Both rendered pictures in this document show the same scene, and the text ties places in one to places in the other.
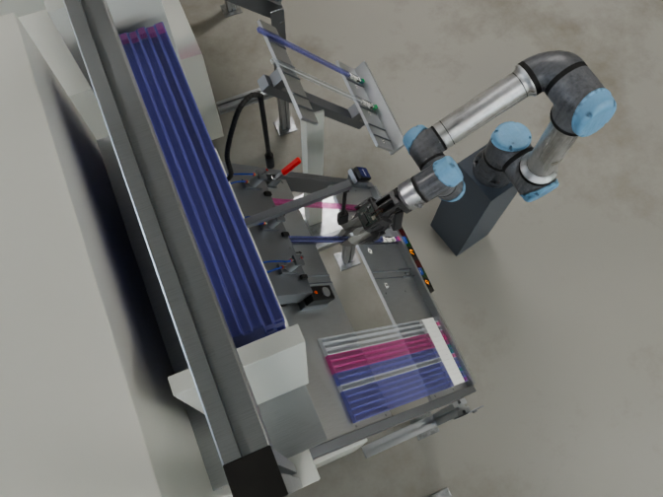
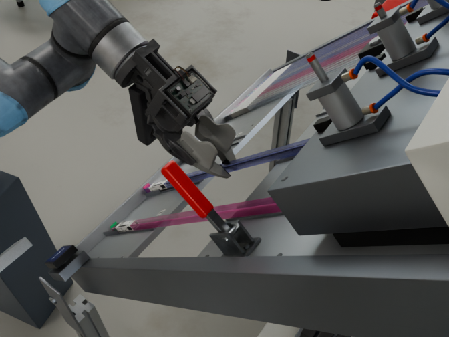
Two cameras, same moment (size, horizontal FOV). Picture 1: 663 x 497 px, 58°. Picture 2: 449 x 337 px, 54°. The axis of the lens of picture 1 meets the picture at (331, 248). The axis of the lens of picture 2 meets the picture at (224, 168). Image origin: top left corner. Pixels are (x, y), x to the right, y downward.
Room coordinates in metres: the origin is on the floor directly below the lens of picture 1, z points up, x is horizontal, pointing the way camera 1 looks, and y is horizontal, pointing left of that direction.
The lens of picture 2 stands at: (0.82, 0.36, 1.39)
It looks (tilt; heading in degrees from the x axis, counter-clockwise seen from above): 48 degrees down; 242
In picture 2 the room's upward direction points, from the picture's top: straight up
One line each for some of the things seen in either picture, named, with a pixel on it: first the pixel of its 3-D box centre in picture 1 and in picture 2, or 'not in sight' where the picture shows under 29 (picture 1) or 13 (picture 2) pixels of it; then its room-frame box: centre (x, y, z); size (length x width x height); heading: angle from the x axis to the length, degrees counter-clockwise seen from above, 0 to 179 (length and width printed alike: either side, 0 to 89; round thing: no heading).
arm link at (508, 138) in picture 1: (508, 145); not in sight; (1.05, -0.55, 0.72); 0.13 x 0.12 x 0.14; 31
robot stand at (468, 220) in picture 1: (475, 202); (5, 251); (1.05, -0.55, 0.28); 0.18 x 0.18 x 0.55; 39
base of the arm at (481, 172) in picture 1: (497, 161); not in sight; (1.05, -0.55, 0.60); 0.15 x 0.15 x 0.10
